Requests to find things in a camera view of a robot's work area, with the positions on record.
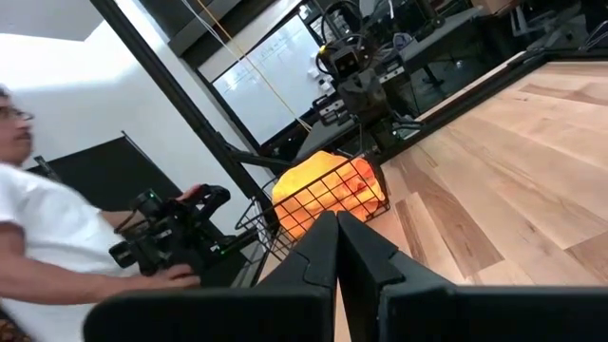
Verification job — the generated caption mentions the black metal table frame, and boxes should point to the black metal table frame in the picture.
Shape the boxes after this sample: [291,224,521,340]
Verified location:
[88,0,608,267]

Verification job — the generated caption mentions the white whiteboard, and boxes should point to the white whiteboard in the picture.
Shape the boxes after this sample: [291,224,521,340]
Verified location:
[210,12,336,146]

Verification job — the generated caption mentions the black panel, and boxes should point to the black panel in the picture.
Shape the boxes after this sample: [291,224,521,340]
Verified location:
[26,131,184,213]

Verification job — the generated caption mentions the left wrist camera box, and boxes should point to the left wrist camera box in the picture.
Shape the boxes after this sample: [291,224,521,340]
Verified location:
[326,43,363,78]

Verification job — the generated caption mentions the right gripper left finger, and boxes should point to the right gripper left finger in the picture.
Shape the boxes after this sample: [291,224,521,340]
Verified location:
[83,210,340,342]

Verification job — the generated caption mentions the black wire basket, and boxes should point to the black wire basket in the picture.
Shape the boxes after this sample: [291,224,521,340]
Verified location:
[234,150,392,268]

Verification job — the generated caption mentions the person's hand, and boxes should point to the person's hand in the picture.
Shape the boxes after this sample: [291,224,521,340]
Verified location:
[146,263,203,292]
[175,183,206,203]

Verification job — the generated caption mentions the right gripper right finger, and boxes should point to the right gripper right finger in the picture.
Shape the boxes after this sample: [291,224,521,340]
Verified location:
[336,210,608,342]

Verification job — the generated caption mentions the yellow cable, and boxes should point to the yellow cable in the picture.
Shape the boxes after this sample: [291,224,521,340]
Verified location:
[195,0,314,133]

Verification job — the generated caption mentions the black leader arm handle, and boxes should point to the black leader arm handle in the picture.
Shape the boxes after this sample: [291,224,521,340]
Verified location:
[107,183,249,277]

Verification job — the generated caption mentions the person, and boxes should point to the person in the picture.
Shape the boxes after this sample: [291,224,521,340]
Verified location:
[0,84,204,342]

